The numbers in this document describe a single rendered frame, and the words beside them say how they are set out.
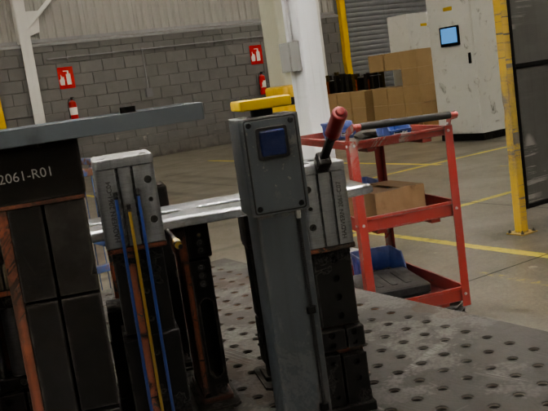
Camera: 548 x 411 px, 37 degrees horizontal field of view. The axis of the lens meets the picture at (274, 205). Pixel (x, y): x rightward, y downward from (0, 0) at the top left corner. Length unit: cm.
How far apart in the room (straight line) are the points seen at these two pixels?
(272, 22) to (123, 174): 733
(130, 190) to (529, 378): 64
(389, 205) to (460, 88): 814
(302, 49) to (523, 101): 145
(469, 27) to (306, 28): 624
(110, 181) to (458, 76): 1045
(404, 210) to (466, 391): 210
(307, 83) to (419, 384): 394
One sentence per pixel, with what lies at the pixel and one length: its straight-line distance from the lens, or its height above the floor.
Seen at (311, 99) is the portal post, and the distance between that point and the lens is 511.
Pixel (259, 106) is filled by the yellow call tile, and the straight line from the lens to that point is 92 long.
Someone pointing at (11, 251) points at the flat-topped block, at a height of 104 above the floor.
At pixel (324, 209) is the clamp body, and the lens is 111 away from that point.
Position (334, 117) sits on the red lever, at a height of 112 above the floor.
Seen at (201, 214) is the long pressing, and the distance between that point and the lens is 119.
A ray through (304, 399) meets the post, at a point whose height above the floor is 80.
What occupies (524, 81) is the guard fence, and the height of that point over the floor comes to 94.
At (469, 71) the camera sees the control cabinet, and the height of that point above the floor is 93.
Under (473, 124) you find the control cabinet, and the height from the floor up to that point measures 22.
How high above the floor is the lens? 118
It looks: 9 degrees down
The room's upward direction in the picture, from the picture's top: 8 degrees counter-clockwise
